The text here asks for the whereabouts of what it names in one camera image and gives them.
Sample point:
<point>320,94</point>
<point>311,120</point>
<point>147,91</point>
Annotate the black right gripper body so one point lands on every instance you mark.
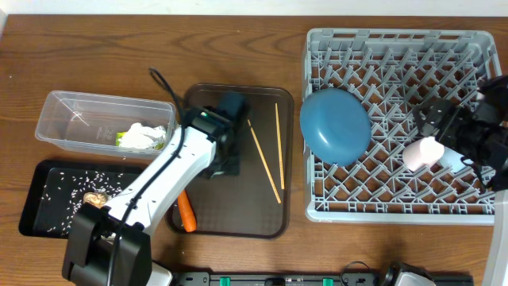
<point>445,109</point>

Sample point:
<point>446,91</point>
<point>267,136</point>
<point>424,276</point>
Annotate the pink plastic cup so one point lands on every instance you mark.
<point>424,152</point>

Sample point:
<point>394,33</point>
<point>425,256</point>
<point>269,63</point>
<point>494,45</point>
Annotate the light blue plastic cup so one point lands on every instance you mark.
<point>452,160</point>

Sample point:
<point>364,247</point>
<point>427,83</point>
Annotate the blue plate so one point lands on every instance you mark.
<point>335,126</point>

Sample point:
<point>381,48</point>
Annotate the wooden chopstick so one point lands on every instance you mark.
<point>264,162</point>
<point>279,144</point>

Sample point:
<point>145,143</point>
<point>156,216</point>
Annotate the orange carrot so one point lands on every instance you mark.
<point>186,213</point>

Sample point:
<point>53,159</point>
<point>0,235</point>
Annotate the white paper napkin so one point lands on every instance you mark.
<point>144,137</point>

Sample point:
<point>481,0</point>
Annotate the brown food scrap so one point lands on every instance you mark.
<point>96,199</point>

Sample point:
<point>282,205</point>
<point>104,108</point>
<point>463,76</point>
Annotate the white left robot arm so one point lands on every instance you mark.
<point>111,245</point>

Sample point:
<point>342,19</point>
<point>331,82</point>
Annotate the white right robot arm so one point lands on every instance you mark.
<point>478,136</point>

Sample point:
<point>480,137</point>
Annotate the grey dishwasher rack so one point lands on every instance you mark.
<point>390,71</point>

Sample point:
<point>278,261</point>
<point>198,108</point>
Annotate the dark brown serving tray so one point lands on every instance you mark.
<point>244,205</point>

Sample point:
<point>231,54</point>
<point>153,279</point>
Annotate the clear plastic bin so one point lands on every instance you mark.
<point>90,123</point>

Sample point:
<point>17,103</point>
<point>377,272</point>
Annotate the spilled white rice pile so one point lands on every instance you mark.
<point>63,193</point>

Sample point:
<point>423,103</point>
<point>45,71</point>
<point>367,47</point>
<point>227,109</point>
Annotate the black plastic bin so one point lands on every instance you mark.
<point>32,203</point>

